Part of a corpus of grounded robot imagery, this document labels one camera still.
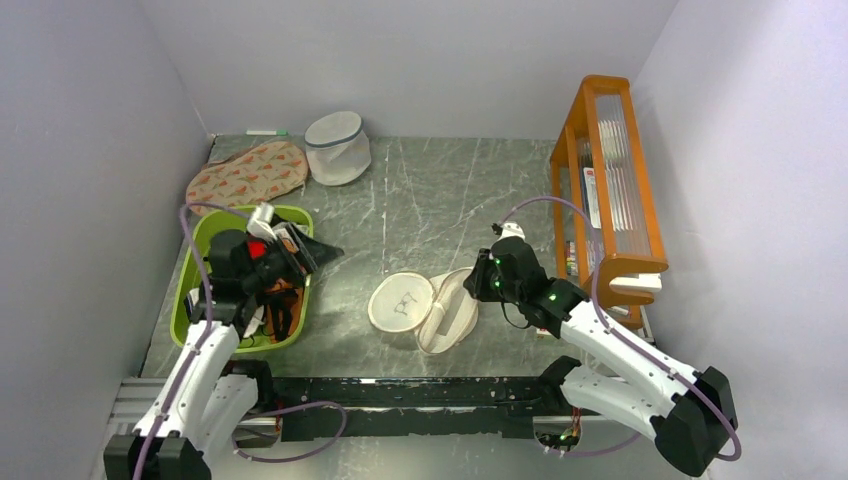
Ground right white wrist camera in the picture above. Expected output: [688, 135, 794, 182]
[491, 221, 526, 240]

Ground beige mesh laundry bag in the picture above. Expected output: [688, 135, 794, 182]
[367, 267, 479, 355]

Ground purple cable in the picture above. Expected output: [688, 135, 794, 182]
[131, 202, 348, 480]
[491, 195, 743, 464]

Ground floral patterned fabric pad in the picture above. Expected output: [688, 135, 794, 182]
[185, 140, 309, 216]

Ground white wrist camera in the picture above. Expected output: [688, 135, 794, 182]
[246, 202, 276, 243]
[491, 221, 526, 240]

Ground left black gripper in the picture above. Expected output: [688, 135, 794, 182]
[242, 221, 343, 293]

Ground green plastic basin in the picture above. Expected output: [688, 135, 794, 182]
[168, 205, 312, 354]

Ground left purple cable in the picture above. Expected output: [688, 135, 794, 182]
[131, 202, 348, 480]

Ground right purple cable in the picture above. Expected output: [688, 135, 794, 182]
[491, 195, 743, 464]

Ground orange wooden rack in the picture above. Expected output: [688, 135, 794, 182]
[550, 75, 669, 330]

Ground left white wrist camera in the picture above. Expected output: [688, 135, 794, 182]
[246, 202, 276, 243]

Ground red bra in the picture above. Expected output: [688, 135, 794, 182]
[247, 239, 268, 259]

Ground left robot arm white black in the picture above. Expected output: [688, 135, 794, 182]
[103, 221, 344, 479]

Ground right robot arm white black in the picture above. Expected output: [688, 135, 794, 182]
[463, 236, 741, 477]

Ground white bras in basin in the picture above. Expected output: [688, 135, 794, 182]
[201, 220, 297, 343]

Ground green white marker pen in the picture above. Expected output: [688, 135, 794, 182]
[245, 129, 289, 137]

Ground orange bra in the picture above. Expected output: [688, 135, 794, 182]
[257, 280, 304, 343]

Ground white mesh laundry bag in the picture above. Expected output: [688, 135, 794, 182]
[304, 111, 372, 186]

